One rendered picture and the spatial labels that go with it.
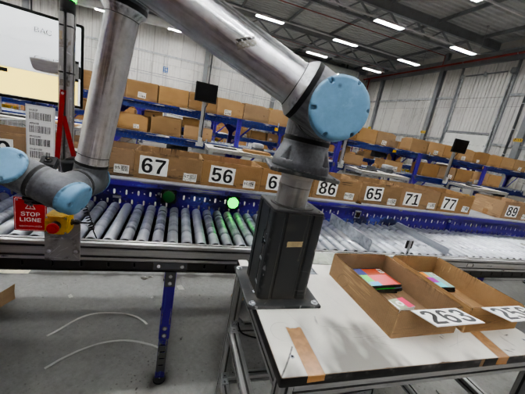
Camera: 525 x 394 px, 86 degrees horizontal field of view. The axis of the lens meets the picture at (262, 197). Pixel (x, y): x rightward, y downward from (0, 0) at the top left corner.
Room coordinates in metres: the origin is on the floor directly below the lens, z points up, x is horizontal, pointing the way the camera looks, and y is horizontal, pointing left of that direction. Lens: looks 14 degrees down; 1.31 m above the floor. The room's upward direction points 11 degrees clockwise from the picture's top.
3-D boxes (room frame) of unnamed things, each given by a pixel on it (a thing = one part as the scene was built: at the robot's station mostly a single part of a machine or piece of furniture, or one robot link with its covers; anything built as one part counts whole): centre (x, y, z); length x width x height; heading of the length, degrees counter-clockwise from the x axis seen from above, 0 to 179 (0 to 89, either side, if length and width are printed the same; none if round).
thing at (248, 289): (0.94, -0.10, 0.91); 0.26 x 0.26 x 0.33; 18
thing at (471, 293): (1.10, -0.84, 0.80); 0.38 x 0.28 x 0.10; 19
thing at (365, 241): (1.74, -0.58, 0.76); 0.46 x 0.01 x 0.09; 18
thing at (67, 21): (1.01, 0.74, 1.11); 0.12 x 0.05 x 0.88; 108
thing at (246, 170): (1.94, 0.26, 0.96); 0.39 x 0.29 x 0.17; 108
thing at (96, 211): (1.28, 0.81, 0.72); 0.52 x 0.05 x 0.05; 18
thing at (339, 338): (0.98, -0.51, 0.74); 1.00 x 0.58 x 0.03; 108
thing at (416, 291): (1.00, -0.54, 0.80); 0.38 x 0.28 x 0.10; 20
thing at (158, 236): (1.38, 0.50, 0.72); 0.52 x 0.05 x 0.05; 18
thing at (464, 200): (2.55, -1.60, 0.96); 0.39 x 0.29 x 0.17; 109
